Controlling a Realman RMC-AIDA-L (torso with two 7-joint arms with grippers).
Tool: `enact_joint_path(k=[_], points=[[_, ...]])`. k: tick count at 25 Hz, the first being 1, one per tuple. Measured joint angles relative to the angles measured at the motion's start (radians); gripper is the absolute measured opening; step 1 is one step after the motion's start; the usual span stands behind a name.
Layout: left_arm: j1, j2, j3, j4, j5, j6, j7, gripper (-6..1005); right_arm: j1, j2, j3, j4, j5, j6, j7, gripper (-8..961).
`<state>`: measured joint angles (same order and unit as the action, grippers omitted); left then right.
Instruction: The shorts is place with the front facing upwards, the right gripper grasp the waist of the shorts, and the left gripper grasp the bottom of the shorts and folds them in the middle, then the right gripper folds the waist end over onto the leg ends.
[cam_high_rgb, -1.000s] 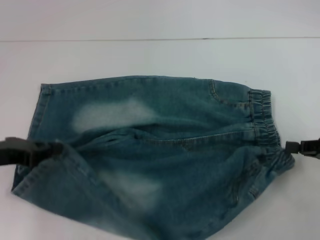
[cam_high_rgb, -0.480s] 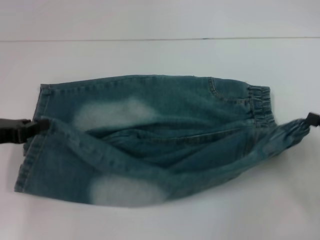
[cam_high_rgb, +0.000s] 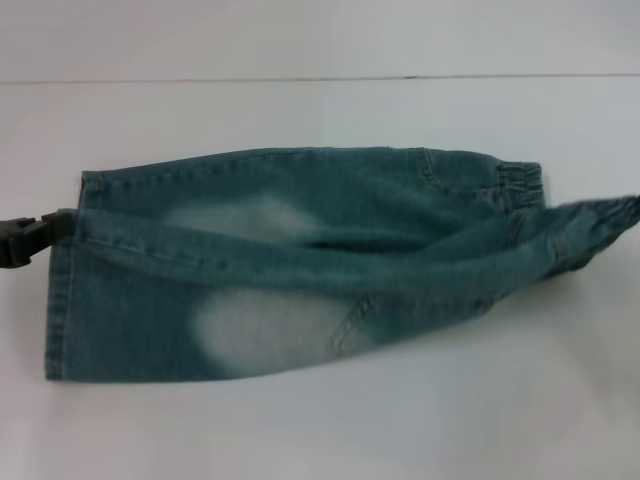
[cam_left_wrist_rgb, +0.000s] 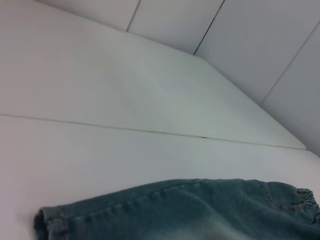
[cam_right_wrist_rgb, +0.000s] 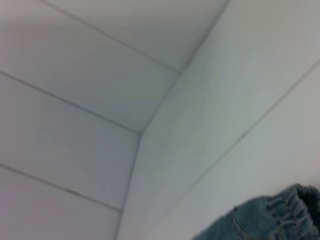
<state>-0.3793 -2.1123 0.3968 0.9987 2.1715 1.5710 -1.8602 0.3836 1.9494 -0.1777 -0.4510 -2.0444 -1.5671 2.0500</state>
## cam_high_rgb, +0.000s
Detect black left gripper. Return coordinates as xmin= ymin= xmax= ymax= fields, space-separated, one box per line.
xmin=0 ymin=208 xmax=76 ymax=272

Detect blue washed denim shorts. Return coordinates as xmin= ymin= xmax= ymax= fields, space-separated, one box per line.
xmin=42 ymin=144 xmax=640 ymax=384

